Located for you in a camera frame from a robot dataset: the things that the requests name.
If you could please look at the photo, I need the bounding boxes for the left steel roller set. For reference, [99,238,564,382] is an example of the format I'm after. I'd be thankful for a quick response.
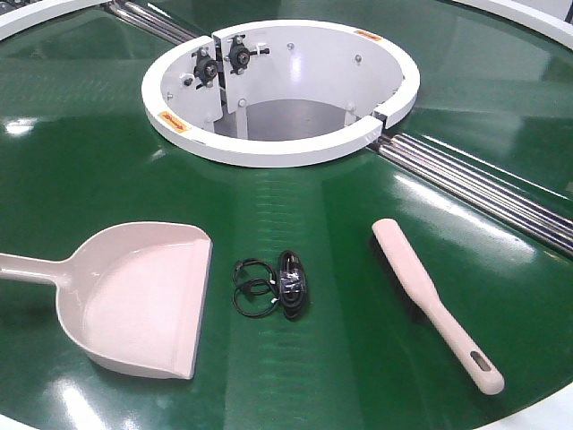
[102,1,200,45]

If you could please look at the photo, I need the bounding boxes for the steel roller set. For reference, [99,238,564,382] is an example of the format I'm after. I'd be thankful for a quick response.
[368,133,572,258]
[102,1,200,45]

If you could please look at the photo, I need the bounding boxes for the pink plastic dustpan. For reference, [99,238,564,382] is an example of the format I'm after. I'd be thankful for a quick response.
[1,221,212,380]

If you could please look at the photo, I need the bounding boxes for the green conveyor belt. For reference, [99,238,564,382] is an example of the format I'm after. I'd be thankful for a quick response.
[1,6,572,429]

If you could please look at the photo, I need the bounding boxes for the white inner ring guard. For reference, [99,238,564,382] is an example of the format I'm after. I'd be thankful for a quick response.
[141,20,421,168]

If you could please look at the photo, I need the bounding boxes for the left black bearing mount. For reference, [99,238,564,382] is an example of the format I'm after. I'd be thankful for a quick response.
[193,47,218,90]

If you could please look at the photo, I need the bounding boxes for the right steel roller set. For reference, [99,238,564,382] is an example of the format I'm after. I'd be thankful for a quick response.
[368,133,572,258]

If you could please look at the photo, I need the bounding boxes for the white outer rim left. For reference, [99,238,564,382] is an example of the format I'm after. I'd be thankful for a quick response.
[0,0,104,40]

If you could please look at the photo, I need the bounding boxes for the black thin cable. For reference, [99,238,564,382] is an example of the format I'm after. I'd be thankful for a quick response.
[232,258,279,318]

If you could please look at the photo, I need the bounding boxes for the black bearing mount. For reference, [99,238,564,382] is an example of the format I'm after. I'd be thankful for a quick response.
[193,47,218,90]
[226,35,270,75]

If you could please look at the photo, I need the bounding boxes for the pink hand brush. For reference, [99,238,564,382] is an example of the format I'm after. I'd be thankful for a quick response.
[372,219,505,395]

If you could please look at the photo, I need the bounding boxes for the black usb cable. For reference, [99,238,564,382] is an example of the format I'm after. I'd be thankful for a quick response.
[277,249,308,321]

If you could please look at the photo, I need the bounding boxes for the white outer rim right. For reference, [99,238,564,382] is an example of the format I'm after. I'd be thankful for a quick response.
[458,0,572,49]

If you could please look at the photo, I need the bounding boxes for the white rim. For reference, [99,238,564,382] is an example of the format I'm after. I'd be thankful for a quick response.
[0,0,104,40]
[458,0,572,49]

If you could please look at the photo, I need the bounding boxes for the right black bearing mount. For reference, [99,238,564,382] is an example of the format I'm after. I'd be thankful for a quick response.
[226,35,270,75]

